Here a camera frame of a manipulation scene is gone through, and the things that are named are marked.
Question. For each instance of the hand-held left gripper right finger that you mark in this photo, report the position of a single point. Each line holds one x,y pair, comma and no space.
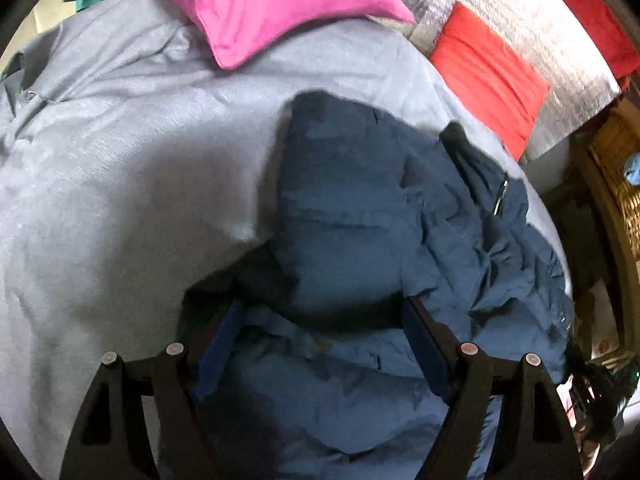
427,350

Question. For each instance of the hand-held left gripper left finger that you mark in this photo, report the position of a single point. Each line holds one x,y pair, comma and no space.
218,345

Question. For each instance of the navy blue puffer jacket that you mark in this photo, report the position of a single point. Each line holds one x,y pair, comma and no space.
360,240

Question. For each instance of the grey bed sheet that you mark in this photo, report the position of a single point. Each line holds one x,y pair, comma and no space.
125,170

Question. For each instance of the wicker basket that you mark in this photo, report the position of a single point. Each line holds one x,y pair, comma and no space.
617,160

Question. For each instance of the light blue cloth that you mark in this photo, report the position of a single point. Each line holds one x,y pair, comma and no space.
632,169

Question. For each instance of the red pillow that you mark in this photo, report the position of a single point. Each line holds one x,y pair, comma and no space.
487,77

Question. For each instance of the silver foil insulation mat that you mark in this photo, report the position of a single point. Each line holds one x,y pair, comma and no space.
525,35

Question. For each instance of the pink pillow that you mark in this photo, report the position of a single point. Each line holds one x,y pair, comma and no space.
260,0

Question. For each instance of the red cloth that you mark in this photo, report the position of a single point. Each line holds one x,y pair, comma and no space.
590,15

